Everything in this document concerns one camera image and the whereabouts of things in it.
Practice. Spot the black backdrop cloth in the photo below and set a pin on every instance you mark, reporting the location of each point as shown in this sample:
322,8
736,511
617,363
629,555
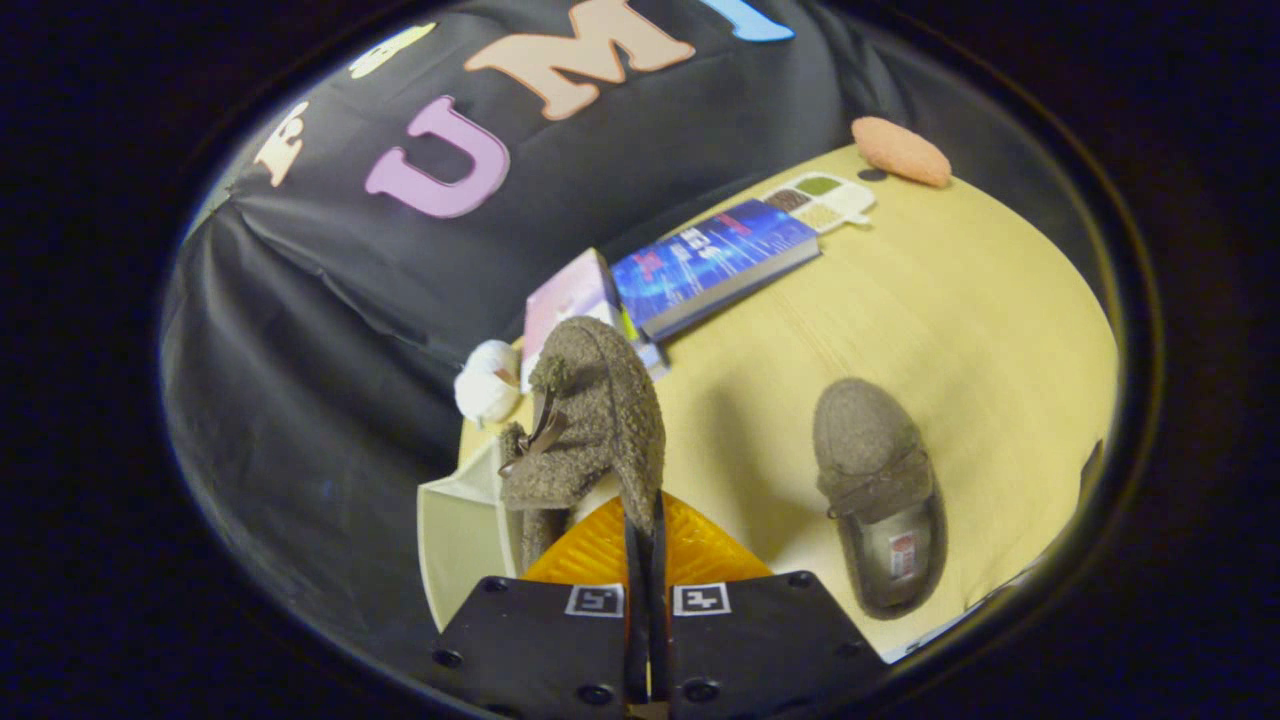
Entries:
480,200

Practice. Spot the orange oval sponge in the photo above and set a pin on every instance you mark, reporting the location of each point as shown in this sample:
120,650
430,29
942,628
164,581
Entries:
900,150

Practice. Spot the white divided tray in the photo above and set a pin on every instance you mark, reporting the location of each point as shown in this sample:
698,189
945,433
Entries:
822,198

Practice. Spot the white plush toy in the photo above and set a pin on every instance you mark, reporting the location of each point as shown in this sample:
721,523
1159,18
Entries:
488,385

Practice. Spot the grey-brown felt shoe with tassel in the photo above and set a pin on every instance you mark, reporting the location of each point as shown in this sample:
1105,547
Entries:
600,420

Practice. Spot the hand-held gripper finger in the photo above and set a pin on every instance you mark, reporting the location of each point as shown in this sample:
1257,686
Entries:
634,640
659,640

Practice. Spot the pink book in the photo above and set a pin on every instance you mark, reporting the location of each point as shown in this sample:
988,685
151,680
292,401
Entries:
565,305

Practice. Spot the blue hardcover book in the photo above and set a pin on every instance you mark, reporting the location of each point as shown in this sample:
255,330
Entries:
710,262

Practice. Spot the cream storage box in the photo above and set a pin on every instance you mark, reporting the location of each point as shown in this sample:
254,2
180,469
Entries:
462,530

